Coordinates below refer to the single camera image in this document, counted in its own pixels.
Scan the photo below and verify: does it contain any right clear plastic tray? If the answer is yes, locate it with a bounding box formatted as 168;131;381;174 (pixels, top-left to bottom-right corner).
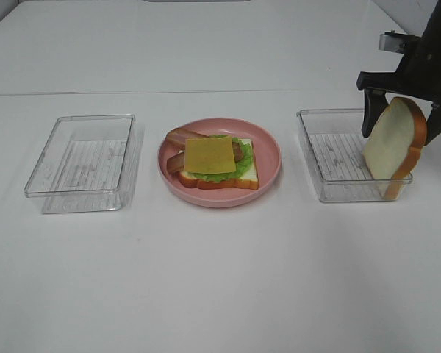
297;108;413;202

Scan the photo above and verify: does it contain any clear plastic tray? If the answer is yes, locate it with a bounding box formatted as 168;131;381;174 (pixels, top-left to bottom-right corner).
297;108;413;202
24;115;143;214

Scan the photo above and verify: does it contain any bacon strip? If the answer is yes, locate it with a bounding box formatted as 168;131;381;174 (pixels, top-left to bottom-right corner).
165;127;207;150
166;142;243;174

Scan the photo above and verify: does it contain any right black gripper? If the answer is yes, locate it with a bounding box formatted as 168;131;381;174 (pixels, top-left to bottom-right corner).
356;35;441;146

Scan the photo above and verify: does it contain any green lettuce leaf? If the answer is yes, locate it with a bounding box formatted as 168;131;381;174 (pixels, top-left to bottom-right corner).
190;137;258;183

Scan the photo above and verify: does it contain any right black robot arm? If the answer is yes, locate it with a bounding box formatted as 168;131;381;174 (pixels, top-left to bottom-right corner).
356;1;441;143

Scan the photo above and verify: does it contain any yellow cheese slice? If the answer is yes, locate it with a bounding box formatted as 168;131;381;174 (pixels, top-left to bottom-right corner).
184;136;236;174

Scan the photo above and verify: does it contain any left clear plastic tray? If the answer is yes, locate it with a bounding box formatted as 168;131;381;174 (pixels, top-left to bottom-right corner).
24;115;143;214

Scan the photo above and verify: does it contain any bread slice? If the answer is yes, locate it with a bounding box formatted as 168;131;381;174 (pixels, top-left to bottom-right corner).
174;138;259;190
362;97;427;201

